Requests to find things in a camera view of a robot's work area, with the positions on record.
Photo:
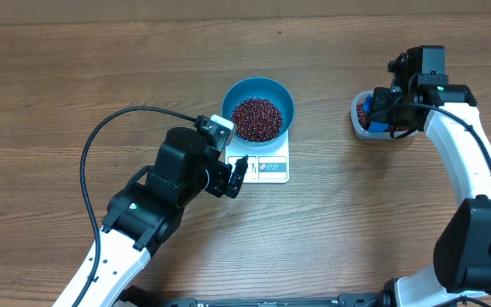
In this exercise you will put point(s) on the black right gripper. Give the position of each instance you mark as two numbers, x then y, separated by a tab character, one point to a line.
380	99

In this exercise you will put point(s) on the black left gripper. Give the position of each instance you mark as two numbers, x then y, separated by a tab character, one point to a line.
221	173

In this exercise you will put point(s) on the blue plastic measuring scoop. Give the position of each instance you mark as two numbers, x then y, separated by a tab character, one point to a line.
368	124

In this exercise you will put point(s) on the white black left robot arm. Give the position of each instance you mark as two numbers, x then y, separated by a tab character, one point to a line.
149	209

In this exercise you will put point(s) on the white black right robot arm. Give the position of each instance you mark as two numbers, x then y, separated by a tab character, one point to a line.
421	98

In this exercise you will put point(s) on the white digital kitchen scale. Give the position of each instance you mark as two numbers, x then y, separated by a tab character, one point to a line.
268	163

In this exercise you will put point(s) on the red beans in bowl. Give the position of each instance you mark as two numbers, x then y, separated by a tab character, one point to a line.
257	119

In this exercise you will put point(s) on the teal metal bowl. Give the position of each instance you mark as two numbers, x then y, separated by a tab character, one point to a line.
265	88

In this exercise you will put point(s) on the clear plastic container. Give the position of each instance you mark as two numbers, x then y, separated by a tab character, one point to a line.
367	135

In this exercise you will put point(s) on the red adzuki beans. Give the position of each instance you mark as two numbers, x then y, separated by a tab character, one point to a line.
392	128

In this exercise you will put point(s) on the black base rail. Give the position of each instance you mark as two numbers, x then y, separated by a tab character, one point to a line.
136	297

